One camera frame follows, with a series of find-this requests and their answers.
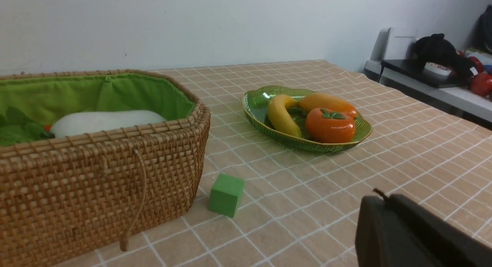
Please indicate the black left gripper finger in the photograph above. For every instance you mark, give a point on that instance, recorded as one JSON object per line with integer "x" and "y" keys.
{"x": 395, "y": 231}

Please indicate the orange persimmon toy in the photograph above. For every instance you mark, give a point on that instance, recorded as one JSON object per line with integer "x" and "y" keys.
{"x": 326, "y": 126}

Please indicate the orange yellow mango toy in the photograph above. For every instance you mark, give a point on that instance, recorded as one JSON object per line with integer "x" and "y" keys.
{"x": 330, "y": 102}

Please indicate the yellow banana toy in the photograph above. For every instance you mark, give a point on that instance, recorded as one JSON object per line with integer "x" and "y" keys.
{"x": 282, "y": 121}

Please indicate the white radish toy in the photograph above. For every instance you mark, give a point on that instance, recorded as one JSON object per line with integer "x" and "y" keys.
{"x": 93, "y": 122}

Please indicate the orange carrot toy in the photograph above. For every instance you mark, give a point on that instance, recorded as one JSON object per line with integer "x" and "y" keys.
{"x": 47, "y": 127}

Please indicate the checkered beige tablecloth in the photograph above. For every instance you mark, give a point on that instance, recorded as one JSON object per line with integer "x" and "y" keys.
{"x": 300, "y": 209}

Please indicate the black tray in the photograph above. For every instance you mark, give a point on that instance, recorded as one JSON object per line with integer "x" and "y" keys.
{"x": 416, "y": 70}

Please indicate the white bowl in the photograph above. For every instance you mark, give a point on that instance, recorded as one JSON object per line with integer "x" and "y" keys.
{"x": 437, "y": 69}

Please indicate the green foam cube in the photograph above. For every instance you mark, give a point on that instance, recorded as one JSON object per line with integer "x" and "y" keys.
{"x": 226, "y": 195}

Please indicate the black cloth bundle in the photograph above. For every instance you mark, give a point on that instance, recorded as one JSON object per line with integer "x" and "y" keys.
{"x": 436, "y": 49}

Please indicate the white side table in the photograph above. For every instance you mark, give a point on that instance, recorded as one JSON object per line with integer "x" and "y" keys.
{"x": 396, "y": 44}

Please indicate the green glass leaf plate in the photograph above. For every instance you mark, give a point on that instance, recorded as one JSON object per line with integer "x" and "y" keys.
{"x": 255, "y": 104}

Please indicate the woven wicker basket green lining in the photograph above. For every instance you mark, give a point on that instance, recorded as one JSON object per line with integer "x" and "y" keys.
{"x": 62, "y": 197}

